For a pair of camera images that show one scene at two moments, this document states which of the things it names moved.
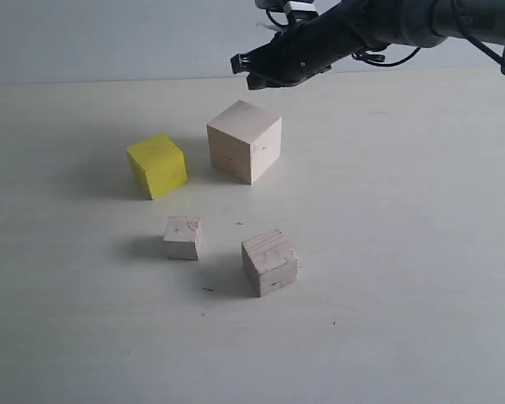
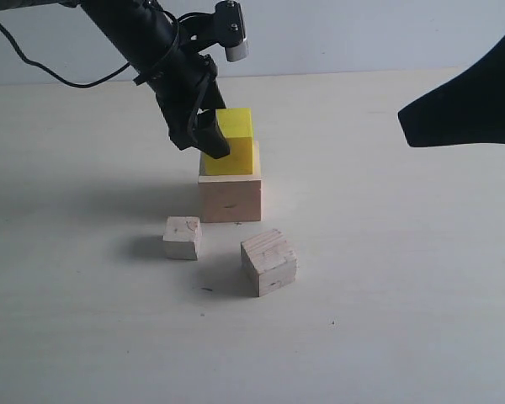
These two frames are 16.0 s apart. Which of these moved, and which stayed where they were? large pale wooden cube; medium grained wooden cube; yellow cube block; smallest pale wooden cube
Moved: large pale wooden cube; yellow cube block
Stayed: smallest pale wooden cube; medium grained wooden cube
